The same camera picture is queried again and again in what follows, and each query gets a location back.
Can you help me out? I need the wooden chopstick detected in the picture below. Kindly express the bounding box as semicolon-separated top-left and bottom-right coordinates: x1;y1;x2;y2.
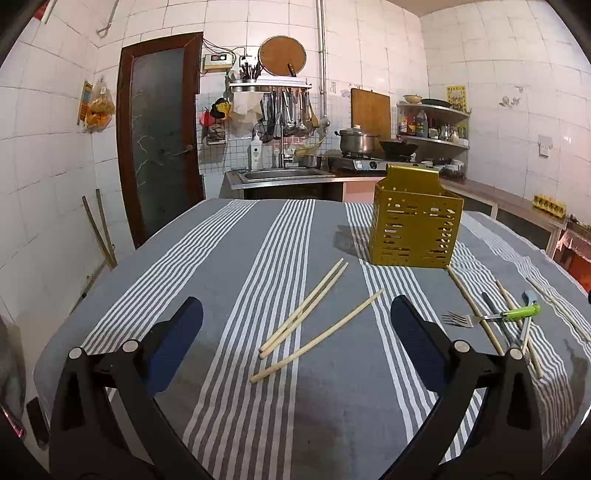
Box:
259;258;344;352
495;280;545;379
446;266;505;355
249;289;385;384
259;260;349;359
527;278;590;342

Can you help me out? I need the green handled fork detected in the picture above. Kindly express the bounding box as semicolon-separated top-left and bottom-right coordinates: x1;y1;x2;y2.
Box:
443;302;542;328

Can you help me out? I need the black handled knife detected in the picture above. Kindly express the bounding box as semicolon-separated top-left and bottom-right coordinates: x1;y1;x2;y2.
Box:
481;292;519;348

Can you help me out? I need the grey striped tablecloth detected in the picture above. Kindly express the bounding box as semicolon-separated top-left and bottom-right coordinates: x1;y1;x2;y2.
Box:
33;199;590;479

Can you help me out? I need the yellow egg tray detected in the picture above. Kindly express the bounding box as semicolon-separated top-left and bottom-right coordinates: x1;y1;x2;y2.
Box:
532;194;567;219

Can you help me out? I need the yellow perforated utensil caddy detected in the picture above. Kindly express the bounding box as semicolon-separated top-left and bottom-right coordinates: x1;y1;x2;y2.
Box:
369;165;464;269

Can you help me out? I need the steel sink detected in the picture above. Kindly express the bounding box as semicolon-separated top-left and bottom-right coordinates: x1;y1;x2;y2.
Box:
238;168;335;183

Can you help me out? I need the white soap bottle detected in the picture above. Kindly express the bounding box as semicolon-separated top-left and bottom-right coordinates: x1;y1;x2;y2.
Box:
249;133;263;171

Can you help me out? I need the black wok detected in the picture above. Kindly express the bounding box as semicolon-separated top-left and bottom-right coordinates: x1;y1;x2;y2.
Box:
380;139;418;160

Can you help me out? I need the steel gas stove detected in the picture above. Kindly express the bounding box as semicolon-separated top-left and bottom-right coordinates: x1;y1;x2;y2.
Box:
328;155;391;172

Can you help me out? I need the steel cooking pot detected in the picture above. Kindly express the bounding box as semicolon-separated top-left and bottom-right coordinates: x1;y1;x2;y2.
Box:
335;125;380;156

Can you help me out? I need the dark brown door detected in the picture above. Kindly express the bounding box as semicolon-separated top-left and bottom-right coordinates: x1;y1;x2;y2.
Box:
116;32;205;248

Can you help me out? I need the rectangular wooden cutting board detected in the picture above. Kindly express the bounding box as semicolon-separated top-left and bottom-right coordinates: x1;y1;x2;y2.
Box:
351;88;392;141

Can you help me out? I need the round wooden board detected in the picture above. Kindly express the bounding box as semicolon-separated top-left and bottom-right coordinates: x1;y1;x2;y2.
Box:
257;35;308;77

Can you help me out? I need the corner wall shelf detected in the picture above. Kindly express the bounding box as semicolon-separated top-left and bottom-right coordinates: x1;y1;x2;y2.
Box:
397;95;470;178

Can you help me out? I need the yellow wall poster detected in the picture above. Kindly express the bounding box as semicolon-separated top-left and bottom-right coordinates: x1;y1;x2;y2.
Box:
446;85;468;113

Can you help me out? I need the wall utensil rack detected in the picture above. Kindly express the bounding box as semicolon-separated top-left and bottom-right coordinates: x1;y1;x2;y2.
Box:
228;75;312;143

